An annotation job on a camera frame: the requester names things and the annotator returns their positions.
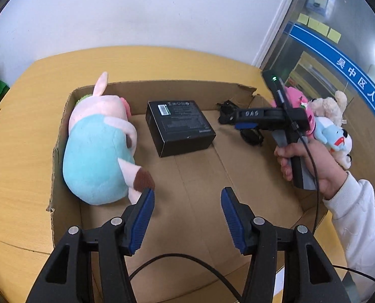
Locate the pig plush toy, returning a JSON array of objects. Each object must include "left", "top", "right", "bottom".
[{"left": 63, "top": 71, "right": 155, "bottom": 206}]

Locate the wooden desktop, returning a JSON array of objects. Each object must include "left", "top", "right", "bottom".
[{"left": 0, "top": 46, "right": 349, "bottom": 303}]

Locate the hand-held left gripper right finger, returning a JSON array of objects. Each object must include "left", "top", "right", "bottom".
[{"left": 221, "top": 187, "right": 352, "bottom": 303}]

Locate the small black gadget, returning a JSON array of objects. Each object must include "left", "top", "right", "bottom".
[{"left": 217, "top": 100, "right": 264, "bottom": 146}]

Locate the person's right forearm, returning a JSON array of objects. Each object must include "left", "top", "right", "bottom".
[{"left": 322, "top": 170, "right": 375, "bottom": 303}]

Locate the pink plush toy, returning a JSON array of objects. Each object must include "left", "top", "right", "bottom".
[{"left": 271, "top": 86, "right": 316, "bottom": 139}]

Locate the blue and white plush dog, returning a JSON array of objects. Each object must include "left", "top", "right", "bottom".
[{"left": 314, "top": 117, "right": 354, "bottom": 169}]

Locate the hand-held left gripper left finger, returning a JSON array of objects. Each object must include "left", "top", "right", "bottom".
[{"left": 26, "top": 188, "right": 155, "bottom": 303}]

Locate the blue door band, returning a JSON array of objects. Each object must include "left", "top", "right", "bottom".
[{"left": 288, "top": 23, "right": 375, "bottom": 123}]

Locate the black rectangular box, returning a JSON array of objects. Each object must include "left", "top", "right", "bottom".
[{"left": 145, "top": 100, "right": 217, "bottom": 158}]

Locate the glass door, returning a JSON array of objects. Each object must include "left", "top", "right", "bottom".
[{"left": 254, "top": 0, "right": 375, "bottom": 209}]

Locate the cardboard box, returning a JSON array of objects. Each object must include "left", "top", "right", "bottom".
[{"left": 46, "top": 80, "right": 330, "bottom": 303}]

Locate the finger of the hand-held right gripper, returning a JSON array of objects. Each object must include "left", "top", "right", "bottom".
[{"left": 219, "top": 108, "right": 283, "bottom": 131}]

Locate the black cable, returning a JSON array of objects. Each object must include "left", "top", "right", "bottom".
[
  {"left": 293, "top": 123, "right": 321, "bottom": 237},
  {"left": 129, "top": 253, "right": 242, "bottom": 303},
  {"left": 333, "top": 267, "right": 375, "bottom": 284}
]

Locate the person's right hand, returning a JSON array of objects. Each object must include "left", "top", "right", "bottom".
[{"left": 274, "top": 138, "right": 348, "bottom": 200}]

